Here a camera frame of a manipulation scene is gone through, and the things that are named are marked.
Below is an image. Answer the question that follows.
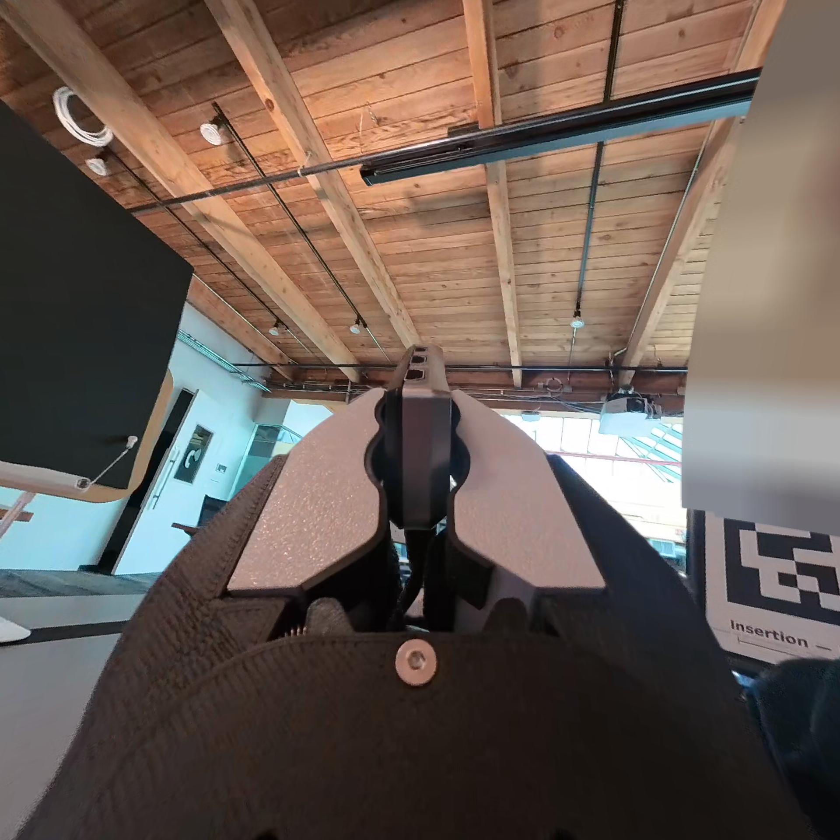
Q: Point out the black tape strip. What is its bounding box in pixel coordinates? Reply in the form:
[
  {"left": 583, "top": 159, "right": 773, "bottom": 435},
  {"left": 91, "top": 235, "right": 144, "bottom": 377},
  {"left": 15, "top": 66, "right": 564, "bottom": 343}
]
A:
[{"left": 0, "top": 620, "right": 133, "bottom": 648}]

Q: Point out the black adapter cable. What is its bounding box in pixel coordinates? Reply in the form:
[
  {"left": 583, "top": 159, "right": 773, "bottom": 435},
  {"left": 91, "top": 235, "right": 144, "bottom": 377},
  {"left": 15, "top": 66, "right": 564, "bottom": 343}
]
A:
[{"left": 387, "top": 525, "right": 435, "bottom": 631}]

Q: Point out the metal door handle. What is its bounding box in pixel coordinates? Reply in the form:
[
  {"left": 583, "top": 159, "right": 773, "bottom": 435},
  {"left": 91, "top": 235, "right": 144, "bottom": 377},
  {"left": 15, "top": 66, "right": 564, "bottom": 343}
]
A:
[{"left": 151, "top": 448, "right": 180, "bottom": 511}]

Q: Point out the person's black printed sweatshirt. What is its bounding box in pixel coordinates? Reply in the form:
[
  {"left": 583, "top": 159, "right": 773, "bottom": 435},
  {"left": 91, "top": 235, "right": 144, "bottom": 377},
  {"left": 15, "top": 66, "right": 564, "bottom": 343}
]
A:
[{"left": 745, "top": 656, "right": 840, "bottom": 831}]

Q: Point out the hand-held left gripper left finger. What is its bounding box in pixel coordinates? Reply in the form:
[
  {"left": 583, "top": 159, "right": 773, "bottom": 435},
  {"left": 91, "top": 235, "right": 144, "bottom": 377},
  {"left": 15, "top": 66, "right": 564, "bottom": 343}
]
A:
[{"left": 225, "top": 387, "right": 403, "bottom": 632}]

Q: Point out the black board with wooden edge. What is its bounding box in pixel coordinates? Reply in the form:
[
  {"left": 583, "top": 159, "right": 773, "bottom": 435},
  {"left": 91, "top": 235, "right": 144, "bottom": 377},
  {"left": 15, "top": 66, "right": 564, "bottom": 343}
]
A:
[{"left": 0, "top": 98, "right": 195, "bottom": 508}]

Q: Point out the white ring fixture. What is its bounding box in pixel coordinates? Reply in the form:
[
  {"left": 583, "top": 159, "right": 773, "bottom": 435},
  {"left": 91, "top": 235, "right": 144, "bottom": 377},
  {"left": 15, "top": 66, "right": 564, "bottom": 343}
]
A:
[{"left": 52, "top": 85, "right": 116, "bottom": 147}]

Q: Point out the white ceiling projector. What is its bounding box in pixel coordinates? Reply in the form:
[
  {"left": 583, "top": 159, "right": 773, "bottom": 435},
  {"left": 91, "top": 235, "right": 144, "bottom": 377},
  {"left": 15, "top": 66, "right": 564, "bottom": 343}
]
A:
[{"left": 598, "top": 390, "right": 664, "bottom": 437}]

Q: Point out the red ceiling pipe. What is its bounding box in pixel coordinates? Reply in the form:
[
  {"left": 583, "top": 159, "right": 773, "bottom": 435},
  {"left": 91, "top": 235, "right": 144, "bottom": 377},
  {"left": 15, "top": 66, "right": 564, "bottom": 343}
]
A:
[{"left": 558, "top": 450, "right": 685, "bottom": 466}]

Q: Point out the dark door window with logo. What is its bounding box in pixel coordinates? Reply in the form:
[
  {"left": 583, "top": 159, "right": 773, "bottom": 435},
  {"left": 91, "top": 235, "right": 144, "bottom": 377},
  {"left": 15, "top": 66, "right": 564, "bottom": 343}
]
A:
[{"left": 173, "top": 423, "right": 215, "bottom": 486}]

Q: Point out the black and silver square adapter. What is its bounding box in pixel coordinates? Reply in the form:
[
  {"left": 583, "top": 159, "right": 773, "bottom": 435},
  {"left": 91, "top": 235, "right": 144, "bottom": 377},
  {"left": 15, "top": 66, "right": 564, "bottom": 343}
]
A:
[{"left": 382, "top": 344, "right": 460, "bottom": 531}]

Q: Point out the black ceiling light rail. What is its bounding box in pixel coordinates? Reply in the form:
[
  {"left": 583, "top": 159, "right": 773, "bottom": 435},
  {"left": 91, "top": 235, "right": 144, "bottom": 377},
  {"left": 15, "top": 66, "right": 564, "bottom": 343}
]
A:
[{"left": 360, "top": 67, "right": 762, "bottom": 186}]

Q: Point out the framed marker sign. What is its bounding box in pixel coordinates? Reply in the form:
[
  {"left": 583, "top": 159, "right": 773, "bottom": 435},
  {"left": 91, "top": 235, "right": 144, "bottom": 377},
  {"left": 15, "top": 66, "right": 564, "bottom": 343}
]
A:
[{"left": 686, "top": 508, "right": 840, "bottom": 664}]

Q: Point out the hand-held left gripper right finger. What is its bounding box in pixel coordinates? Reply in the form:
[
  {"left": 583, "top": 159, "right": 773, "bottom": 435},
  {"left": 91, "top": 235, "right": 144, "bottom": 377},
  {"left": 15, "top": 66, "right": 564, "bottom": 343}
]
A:
[{"left": 425, "top": 389, "right": 607, "bottom": 632}]

